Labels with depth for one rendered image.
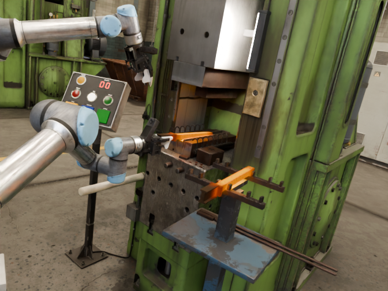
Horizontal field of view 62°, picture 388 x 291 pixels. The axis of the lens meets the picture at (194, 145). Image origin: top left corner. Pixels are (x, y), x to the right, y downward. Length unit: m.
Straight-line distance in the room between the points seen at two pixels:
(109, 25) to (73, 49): 5.14
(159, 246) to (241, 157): 0.66
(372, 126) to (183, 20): 5.37
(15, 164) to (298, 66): 1.12
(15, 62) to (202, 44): 4.95
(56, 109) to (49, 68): 5.20
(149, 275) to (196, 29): 1.37
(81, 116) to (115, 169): 0.42
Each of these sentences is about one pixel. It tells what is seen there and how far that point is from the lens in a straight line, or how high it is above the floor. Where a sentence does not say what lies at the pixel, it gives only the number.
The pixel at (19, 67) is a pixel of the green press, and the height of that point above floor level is 0.68.
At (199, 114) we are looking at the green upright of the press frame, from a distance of 2.02.
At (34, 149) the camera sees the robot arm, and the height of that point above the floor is 1.11.
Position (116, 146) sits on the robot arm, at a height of 1.02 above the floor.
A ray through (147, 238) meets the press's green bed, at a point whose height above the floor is 0.40.
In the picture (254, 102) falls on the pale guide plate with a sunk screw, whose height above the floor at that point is 1.25.
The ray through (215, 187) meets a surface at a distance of 1.05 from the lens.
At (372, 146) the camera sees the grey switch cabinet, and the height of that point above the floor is 0.32.
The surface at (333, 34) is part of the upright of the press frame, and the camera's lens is 1.84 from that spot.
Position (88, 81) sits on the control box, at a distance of 1.96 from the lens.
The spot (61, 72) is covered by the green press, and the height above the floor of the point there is 0.68.
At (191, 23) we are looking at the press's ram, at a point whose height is 1.55.
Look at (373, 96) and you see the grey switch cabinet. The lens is 6.62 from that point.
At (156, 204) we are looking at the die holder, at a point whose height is 0.62.
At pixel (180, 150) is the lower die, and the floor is 0.94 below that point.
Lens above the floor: 1.43
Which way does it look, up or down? 16 degrees down
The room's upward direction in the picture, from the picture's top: 10 degrees clockwise
